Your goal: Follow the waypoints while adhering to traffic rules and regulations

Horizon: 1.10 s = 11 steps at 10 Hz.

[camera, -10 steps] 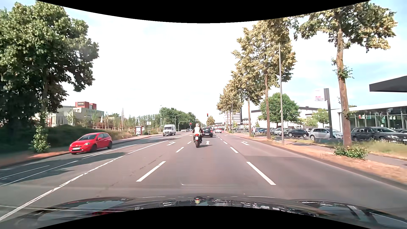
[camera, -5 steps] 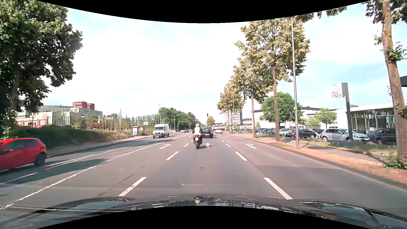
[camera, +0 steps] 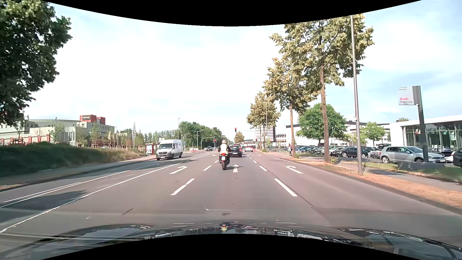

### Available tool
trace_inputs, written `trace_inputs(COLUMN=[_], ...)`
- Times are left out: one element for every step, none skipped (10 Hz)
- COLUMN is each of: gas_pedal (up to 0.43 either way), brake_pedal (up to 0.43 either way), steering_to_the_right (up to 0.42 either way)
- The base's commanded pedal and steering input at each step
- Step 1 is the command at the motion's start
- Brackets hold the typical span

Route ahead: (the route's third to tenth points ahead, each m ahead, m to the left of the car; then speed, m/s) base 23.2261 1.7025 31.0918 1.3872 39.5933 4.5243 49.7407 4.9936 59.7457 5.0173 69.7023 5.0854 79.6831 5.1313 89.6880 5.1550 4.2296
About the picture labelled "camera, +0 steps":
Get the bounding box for person on motorcycle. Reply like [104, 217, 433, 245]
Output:
[218, 140, 231, 170]

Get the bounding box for wood of green trees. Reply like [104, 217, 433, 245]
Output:
[121, 121, 226, 149]

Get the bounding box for white van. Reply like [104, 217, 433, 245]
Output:
[156, 139, 184, 161]

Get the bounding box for grey asphalt road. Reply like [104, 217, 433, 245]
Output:
[0, 150, 462, 253]

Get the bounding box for road markings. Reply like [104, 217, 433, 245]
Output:
[0, 152, 304, 234]

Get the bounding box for white low building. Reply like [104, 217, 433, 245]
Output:
[285, 121, 392, 148]

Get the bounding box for round green tree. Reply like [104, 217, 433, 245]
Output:
[297, 103, 348, 146]

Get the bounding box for car's own bonnet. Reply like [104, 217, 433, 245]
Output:
[0, 223, 462, 260]

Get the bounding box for row of roadside trees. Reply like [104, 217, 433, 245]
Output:
[246, 14, 375, 163]

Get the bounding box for row of parked cars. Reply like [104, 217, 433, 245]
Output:
[285, 144, 387, 160]

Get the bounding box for small green tree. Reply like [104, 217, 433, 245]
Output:
[361, 122, 387, 147]

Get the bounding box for grey and red building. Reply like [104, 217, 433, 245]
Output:
[0, 114, 116, 147]

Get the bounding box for grey pavement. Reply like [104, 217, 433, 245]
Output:
[0, 155, 158, 191]

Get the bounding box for silver car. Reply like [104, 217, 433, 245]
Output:
[379, 146, 447, 164]

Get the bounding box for grey cycle path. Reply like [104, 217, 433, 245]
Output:
[300, 156, 462, 193]

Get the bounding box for grassy bank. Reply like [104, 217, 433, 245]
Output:
[0, 142, 147, 177]

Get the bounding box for dry grass verge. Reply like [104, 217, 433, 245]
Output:
[269, 152, 462, 210]

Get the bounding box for dealer sign on dark pylon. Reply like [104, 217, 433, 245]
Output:
[398, 85, 429, 163]

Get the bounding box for white glass-fronted building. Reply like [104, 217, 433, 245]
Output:
[389, 115, 462, 153]

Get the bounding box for large dark green tree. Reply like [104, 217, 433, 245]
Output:
[0, 0, 73, 127]

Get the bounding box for tall lamp post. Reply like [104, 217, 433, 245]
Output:
[349, 15, 364, 176]

